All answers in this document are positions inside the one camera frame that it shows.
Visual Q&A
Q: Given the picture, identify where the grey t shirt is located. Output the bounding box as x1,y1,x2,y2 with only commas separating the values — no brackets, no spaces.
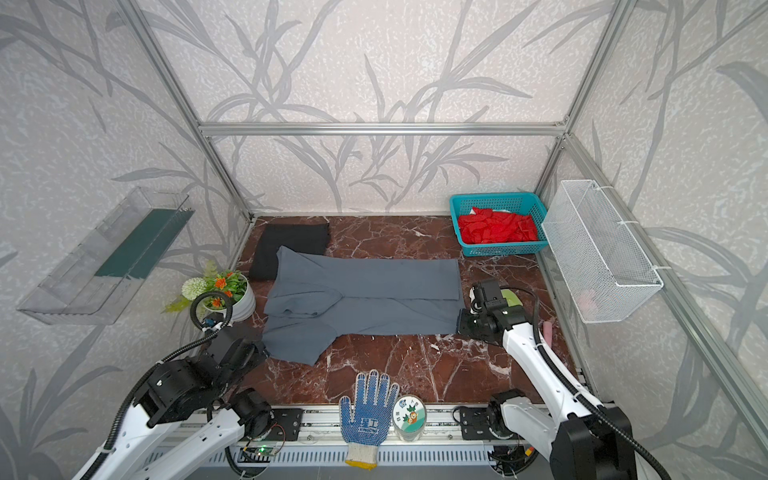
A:
263,247,464,365

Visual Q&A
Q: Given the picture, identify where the blue dotted work glove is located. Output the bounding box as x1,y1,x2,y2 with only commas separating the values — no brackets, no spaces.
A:
339,370,400,470

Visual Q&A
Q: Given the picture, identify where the green paper piece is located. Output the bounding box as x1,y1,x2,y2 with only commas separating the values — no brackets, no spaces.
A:
501,289,522,308

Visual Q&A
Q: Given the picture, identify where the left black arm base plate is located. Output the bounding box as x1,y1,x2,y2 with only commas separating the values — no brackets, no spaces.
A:
262,407,304,442

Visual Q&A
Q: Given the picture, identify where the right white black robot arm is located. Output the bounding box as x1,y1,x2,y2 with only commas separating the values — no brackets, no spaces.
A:
457,280,670,479

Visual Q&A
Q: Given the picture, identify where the clear plastic wall shelf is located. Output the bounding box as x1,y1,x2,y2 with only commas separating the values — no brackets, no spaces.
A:
17,187,195,325

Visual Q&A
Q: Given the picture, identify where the red t shirt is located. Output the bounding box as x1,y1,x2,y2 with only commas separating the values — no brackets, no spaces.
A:
457,208,539,245

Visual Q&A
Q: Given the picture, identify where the green circuit board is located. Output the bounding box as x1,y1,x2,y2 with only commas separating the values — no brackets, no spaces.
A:
238,445,283,464

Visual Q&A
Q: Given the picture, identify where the potted artificial flower plant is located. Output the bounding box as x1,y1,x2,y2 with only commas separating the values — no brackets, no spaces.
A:
163,261,256,323

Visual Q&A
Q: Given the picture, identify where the teal plastic basket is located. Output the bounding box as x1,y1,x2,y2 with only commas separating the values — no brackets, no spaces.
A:
449,192,548,257

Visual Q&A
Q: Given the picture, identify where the round tin with cartoon label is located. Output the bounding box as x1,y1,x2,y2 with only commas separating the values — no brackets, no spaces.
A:
392,395,427,442

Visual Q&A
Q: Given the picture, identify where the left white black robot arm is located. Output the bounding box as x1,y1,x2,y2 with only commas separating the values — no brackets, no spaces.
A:
75,291,275,479

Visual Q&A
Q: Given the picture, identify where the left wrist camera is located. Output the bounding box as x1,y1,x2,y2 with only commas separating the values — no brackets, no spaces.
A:
200,313,224,332

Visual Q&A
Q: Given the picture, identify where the folded black t shirt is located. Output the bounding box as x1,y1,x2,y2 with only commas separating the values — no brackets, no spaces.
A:
248,223,330,281

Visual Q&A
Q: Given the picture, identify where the white wire mesh basket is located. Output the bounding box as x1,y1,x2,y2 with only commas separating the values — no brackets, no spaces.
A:
542,179,664,324

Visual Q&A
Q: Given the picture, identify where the aluminium front rail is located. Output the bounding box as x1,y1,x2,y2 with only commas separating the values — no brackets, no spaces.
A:
143,403,541,449

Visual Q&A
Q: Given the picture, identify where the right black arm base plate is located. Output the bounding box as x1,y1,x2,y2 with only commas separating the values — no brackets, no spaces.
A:
452,406,497,441

